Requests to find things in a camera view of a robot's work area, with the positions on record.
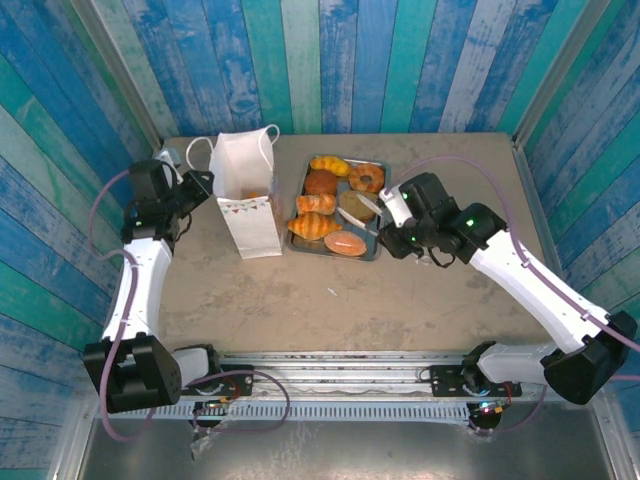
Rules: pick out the orange fake donut bread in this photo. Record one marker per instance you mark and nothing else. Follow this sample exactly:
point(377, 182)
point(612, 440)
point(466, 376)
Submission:
point(376, 180)

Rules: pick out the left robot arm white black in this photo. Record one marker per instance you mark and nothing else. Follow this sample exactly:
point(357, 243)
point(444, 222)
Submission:
point(145, 280)

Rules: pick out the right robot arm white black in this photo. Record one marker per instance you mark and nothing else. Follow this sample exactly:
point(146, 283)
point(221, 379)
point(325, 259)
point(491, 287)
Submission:
point(530, 285)

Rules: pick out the olive brown round fake bread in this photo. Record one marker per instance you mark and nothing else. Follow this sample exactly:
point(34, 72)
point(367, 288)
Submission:
point(356, 202)

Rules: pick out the orange oval fake bread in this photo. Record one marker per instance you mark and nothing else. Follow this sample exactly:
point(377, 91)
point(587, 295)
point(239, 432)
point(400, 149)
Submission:
point(345, 244)

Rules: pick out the small orange fake bread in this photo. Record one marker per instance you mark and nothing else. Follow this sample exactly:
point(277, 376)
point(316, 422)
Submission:
point(253, 195)

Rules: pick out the small fake croissant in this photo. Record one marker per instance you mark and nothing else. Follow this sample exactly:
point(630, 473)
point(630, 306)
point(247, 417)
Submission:
point(316, 203)

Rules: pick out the large fake croissant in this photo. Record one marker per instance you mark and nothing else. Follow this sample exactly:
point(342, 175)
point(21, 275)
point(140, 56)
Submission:
point(313, 226)

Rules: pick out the dark brown round fake bun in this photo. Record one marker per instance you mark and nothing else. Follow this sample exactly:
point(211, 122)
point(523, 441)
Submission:
point(321, 182)

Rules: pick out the yellow twisted fake bread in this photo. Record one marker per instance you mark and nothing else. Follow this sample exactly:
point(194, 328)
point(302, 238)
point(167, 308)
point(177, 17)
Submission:
point(331, 165)

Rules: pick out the metal baking tray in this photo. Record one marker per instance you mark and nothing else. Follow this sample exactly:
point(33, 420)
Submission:
point(300, 242)

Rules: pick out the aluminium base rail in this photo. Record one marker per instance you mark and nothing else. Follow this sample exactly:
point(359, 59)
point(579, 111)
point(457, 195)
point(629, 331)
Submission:
point(340, 372)

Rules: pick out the aluminium frame post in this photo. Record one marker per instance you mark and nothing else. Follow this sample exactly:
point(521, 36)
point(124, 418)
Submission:
point(560, 70)
point(115, 65)

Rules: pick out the grey metal base plate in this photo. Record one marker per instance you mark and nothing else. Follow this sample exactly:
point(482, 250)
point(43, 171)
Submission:
point(350, 450)

